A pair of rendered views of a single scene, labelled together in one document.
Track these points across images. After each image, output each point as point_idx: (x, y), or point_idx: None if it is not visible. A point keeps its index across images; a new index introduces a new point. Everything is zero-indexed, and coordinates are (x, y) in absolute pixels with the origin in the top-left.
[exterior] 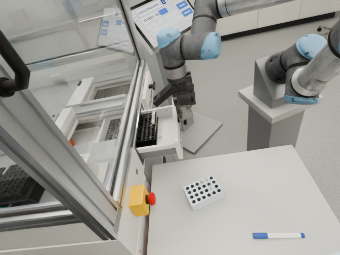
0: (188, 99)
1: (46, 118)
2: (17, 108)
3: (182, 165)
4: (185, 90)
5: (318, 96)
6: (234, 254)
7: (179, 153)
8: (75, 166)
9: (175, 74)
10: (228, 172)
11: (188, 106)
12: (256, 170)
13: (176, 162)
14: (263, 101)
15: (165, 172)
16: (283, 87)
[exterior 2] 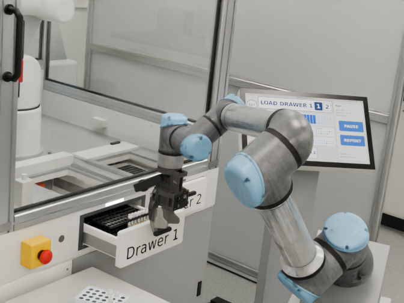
0: (168, 201)
1: (14, 105)
2: (5, 89)
3: (119, 284)
4: (170, 189)
5: (305, 288)
6: None
7: (118, 255)
8: (6, 148)
9: (162, 160)
10: None
11: (175, 219)
12: None
13: (116, 279)
14: None
15: (94, 277)
16: (330, 288)
